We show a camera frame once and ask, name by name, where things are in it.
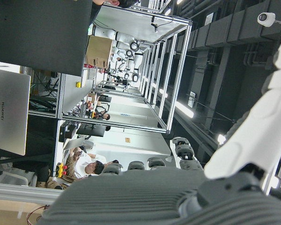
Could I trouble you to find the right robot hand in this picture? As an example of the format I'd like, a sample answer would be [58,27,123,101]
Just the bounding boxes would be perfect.
[37,30,281,225]

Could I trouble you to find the person in white shirt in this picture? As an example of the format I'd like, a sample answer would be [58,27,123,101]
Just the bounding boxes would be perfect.
[74,150,119,180]

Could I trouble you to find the person in brown jacket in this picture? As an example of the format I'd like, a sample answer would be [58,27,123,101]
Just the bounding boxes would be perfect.
[36,153,85,189]

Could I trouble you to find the yellow pendant with red buttons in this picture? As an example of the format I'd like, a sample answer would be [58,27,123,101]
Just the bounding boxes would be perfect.
[57,163,67,177]

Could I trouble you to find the black background monitor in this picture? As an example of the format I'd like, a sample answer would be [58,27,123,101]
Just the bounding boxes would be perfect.
[76,123,106,137]

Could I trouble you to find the grey open laptop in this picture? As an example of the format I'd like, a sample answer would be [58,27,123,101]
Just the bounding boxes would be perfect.
[63,137,95,150]

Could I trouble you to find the seated dark-haired person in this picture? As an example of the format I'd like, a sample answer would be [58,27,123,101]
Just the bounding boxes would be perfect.
[95,111,111,121]

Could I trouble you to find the cardboard box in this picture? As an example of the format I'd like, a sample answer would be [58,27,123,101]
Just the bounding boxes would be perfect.
[85,35,113,69]

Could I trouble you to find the silver Huawei laptop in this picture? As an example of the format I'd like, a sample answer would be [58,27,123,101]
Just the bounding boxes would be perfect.
[0,67,31,157]

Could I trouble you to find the aluminium frame profile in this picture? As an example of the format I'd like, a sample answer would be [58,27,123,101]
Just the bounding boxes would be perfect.
[0,182,64,205]

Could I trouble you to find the aluminium frame cage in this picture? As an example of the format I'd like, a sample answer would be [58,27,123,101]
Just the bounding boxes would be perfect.
[57,4,193,135]

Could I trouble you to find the white security camera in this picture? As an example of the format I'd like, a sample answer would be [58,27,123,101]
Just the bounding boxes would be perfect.
[257,12,281,28]

